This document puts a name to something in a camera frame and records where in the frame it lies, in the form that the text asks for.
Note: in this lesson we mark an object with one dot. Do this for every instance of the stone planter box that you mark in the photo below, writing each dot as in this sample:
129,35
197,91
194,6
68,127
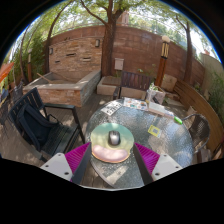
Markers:
60,93

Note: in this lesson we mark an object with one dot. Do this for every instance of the black slatted chair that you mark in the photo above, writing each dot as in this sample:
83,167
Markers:
66,133

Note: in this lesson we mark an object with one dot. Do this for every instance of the white planter with plant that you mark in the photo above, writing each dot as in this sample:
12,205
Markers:
159,95

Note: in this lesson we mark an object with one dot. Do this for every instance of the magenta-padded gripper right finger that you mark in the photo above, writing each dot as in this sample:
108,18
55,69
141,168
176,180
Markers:
166,166

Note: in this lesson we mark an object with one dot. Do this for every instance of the wall lamp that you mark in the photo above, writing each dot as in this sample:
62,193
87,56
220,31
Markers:
51,51
97,43

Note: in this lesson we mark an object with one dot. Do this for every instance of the green marker pen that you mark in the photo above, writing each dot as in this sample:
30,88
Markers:
178,120

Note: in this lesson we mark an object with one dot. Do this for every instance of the yellow printed card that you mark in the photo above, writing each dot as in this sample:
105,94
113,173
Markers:
154,131

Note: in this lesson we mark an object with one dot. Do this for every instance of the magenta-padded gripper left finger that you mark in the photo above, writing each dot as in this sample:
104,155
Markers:
55,165

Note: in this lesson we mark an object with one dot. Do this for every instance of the dark backpack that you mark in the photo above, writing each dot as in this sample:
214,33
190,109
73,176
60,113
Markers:
35,126

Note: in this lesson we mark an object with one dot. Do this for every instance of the grey wall box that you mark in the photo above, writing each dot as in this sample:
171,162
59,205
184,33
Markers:
119,64

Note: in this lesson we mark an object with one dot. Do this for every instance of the wooden lamp post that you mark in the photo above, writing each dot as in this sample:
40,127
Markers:
163,60

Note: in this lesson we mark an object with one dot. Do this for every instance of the dark wooden chair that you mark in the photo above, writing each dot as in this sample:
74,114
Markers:
135,80

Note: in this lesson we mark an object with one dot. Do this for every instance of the grey computer mouse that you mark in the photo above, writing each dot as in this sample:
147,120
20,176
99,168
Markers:
114,138

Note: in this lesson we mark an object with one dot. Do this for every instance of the dark wicker chair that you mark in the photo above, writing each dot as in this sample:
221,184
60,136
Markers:
198,130

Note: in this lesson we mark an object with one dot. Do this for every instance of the large tree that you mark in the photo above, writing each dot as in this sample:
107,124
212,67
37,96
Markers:
108,46

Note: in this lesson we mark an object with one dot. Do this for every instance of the thin tree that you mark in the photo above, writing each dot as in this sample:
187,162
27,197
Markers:
189,53

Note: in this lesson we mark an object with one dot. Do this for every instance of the curved wooden bench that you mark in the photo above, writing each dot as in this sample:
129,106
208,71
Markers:
200,103

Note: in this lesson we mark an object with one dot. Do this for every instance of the tan stone block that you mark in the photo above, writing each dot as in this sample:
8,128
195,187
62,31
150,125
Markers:
169,83

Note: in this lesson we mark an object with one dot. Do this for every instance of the green mouse pad pink rest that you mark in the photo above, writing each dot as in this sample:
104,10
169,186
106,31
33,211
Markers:
100,136

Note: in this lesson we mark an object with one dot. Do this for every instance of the colourful sticker sheet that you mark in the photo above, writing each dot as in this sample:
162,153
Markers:
135,103

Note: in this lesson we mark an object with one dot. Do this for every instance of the orange umbrella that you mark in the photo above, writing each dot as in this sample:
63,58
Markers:
5,71

